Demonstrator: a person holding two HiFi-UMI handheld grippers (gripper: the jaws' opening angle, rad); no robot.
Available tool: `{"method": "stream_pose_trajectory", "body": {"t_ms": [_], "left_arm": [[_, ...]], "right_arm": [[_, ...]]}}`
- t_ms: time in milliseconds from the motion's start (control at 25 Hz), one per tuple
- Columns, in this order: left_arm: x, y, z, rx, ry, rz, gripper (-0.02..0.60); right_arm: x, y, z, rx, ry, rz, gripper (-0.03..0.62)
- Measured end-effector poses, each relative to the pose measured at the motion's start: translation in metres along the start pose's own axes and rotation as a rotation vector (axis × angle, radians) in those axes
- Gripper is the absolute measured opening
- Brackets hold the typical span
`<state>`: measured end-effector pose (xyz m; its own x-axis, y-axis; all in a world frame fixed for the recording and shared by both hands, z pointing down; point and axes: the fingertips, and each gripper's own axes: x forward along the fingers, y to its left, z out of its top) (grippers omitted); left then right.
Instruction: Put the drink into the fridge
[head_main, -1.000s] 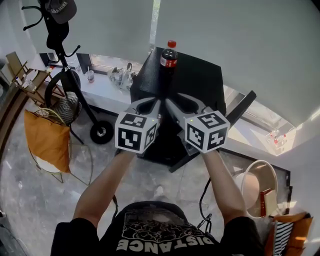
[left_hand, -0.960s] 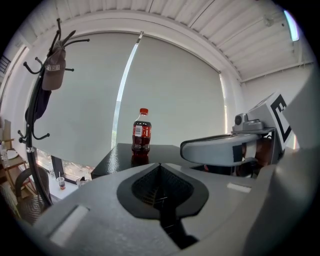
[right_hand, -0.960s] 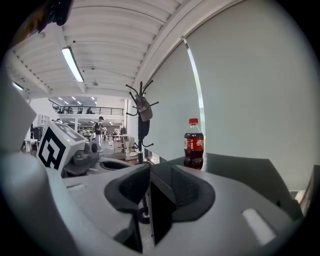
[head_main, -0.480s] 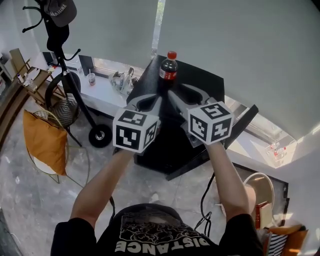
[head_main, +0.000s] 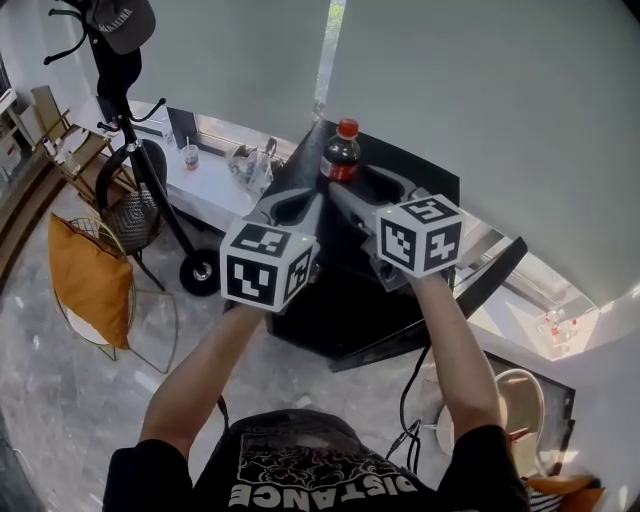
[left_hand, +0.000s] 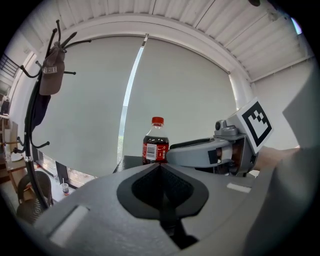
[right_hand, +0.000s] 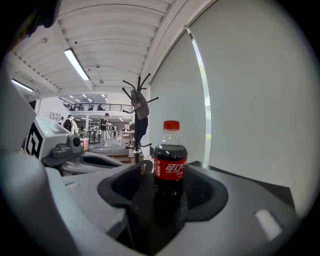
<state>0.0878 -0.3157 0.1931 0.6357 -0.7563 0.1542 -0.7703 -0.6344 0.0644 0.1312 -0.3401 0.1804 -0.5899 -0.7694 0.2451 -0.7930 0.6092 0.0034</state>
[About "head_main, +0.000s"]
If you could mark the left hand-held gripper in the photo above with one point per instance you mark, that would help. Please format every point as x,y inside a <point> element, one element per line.
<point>255,270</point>

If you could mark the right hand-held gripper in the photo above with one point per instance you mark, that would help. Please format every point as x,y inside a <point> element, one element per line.
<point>420,235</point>

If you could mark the cola bottle red cap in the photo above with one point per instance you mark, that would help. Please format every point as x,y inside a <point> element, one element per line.
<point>340,157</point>

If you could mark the black cabinet fridge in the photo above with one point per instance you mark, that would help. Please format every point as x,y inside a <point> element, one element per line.
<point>345,300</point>

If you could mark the person's right forearm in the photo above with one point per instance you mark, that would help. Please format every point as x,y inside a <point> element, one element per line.
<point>455,360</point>

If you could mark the person's left forearm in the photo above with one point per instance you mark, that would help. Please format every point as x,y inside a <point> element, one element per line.
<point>195,380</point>

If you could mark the white patterned bag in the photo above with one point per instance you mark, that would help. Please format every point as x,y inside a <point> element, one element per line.
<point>252,167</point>

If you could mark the white window ledge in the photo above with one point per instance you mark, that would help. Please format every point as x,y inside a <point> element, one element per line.
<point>210,190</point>

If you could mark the black coat rack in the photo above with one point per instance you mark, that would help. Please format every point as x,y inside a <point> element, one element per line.
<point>212,265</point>

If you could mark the plastic cup with straw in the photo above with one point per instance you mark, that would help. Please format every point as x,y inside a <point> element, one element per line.
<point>191,157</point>

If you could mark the dark wicker chair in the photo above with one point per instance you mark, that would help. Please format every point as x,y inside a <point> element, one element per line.
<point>135,220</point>

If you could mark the person's right white shoe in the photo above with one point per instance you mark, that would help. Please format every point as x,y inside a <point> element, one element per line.
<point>303,401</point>

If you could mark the clear red-label bottle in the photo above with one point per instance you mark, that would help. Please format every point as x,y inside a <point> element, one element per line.
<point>571,327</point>
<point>552,325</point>

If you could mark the orange cushion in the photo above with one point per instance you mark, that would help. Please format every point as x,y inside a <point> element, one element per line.
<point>90,285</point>

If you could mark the black hanging garment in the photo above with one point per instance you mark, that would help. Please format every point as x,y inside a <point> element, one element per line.
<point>117,80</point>

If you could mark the white round tub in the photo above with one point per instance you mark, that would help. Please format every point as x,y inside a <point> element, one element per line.
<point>445,425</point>

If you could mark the wooden shelf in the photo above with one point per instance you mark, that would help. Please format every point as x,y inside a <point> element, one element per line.
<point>65,155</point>

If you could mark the dark grey cap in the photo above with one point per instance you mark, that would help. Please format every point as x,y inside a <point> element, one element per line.
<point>120,25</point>

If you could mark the person's black printed t-shirt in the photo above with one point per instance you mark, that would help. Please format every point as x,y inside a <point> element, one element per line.
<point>310,470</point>

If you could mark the red book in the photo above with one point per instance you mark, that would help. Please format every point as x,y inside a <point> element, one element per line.
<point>520,435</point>

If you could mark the cream book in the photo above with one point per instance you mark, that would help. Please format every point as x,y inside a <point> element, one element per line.
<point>525,455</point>

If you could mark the striped cushion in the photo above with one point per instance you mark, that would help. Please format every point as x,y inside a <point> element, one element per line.
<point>542,500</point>

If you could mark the orange armchair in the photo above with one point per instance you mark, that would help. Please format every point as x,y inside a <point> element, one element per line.
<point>575,492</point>

